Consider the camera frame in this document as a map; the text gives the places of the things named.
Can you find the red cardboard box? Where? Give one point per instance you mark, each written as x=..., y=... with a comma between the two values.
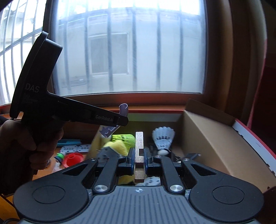
x=207, y=137

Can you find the white feather shuttlecock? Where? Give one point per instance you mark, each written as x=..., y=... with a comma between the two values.
x=162, y=137

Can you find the green toy figure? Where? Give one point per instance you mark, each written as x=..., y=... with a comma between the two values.
x=60, y=158

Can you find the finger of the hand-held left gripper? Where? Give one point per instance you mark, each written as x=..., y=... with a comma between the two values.
x=92, y=115

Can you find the yellow-green plastic shuttlecock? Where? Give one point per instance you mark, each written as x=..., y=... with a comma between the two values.
x=124, y=140

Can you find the blue toy block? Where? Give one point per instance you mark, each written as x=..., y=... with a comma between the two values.
x=69, y=142

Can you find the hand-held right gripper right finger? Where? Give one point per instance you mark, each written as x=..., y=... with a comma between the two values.
x=147, y=160

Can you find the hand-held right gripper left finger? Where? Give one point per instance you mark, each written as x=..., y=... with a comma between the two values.
x=130, y=160

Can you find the person's left hand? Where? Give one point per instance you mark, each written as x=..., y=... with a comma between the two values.
x=15, y=137

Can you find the yellow foam piece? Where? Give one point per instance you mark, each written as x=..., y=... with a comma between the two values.
x=117, y=147

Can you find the notched wooden block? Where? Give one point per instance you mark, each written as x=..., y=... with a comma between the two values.
x=139, y=142

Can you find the wooden windowsill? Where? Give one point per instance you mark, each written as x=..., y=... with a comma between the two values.
x=140, y=102

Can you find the grey framed window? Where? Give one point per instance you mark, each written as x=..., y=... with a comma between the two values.
x=129, y=53

